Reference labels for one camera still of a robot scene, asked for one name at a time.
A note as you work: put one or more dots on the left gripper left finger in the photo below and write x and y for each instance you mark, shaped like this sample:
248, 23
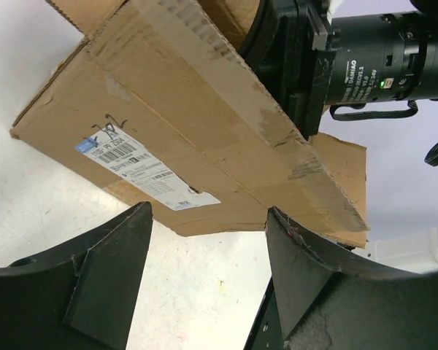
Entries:
80, 294

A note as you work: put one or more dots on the brown cardboard express box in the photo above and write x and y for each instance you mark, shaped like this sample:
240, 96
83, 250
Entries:
155, 104

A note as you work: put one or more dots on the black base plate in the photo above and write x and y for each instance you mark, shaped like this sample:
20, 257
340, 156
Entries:
266, 333

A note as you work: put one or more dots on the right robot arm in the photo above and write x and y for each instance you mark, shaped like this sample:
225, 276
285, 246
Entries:
374, 79

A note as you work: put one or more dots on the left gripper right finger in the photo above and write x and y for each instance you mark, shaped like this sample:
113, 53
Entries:
331, 298

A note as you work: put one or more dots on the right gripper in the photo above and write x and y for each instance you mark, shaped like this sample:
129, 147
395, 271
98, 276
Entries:
291, 48

